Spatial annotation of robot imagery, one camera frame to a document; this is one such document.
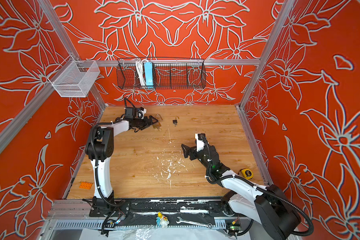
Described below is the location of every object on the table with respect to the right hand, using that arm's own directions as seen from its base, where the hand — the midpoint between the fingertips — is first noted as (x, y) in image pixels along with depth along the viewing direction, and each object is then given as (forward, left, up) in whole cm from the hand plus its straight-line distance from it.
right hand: (186, 143), depth 81 cm
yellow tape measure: (-13, -34, -12) cm, 38 cm away
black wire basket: (+44, +10, +16) cm, 48 cm away
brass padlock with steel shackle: (+23, +20, -13) cm, 33 cm away
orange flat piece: (-18, +57, -13) cm, 61 cm away
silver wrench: (-36, -9, -15) cm, 40 cm away
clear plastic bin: (+38, +70, +18) cm, 81 cm away
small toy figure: (-35, +13, -11) cm, 39 cm away
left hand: (+23, +22, -9) cm, 33 cm away
